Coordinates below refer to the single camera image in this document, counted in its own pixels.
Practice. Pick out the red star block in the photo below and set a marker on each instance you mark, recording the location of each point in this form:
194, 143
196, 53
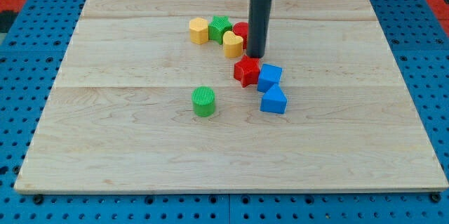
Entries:
247, 71

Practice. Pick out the red circle block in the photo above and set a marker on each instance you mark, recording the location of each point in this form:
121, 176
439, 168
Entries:
241, 29

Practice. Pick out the green star block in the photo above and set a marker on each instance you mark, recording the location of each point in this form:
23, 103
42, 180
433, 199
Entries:
217, 28

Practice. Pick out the light wooden board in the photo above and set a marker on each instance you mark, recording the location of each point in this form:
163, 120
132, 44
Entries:
119, 117

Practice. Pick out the yellow hexagon block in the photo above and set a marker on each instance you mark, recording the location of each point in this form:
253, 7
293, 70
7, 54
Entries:
198, 30

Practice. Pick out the yellow heart block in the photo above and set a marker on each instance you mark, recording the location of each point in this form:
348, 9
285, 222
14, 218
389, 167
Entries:
232, 45

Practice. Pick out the green cylinder block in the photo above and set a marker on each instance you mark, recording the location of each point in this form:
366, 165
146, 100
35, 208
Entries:
203, 101

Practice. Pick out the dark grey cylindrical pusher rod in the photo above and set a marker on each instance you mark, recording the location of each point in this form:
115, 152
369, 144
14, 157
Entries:
258, 23

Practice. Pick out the blue cube block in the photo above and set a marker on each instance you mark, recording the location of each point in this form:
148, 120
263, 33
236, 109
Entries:
268, 76

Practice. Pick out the blue triangle block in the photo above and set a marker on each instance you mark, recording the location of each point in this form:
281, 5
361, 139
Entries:
274, 100

